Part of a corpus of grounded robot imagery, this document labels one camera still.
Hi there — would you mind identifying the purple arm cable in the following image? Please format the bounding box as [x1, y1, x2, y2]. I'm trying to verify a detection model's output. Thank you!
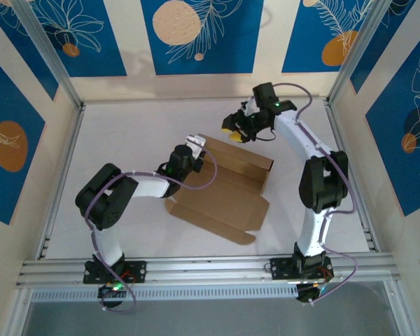
[83, 148, 218, 315]
[274, 82, 360, 309]

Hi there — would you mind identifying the black control board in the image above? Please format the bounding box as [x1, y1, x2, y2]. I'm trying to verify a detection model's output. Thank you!
[295, 281, 330, 305]
[97, 283, 129, 301]

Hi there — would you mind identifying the grey metal panel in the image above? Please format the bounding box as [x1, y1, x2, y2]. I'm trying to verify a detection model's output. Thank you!
[20, 300, 407, 336]

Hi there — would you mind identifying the aluminium frame post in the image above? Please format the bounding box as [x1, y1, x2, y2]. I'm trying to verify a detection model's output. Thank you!
[10, 0, 85, 109]
[325, 0, 395, 106]

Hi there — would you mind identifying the aluminium side rail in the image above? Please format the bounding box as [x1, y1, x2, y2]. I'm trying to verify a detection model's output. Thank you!
[34, 104, 87, 262]
[324, 101, 381, 253]

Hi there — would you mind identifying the brown cardboard box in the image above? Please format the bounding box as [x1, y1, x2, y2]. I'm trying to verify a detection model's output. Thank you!
[164, 132, 274, 246]

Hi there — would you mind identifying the aluminium mounting rail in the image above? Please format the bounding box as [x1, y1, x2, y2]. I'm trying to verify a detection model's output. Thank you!
[15, 252, 402, 291]

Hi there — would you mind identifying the aluminium frame bar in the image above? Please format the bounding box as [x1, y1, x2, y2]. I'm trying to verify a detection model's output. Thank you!
[384, 279, 412, 336]
[10, 288, 34, 336]

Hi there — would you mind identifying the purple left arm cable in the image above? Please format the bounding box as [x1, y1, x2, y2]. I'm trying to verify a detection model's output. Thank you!
[83, 148, 218, 315]

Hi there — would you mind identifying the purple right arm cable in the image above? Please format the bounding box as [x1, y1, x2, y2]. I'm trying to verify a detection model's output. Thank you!
[274, 82, 360, 309]

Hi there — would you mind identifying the thin black right gripper cable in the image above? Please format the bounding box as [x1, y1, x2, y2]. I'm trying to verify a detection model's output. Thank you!
[253, 125, 277, 143]

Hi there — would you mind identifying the grey slotted cable duct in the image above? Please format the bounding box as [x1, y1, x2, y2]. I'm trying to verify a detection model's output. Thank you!
[29, 282, 300, 305]

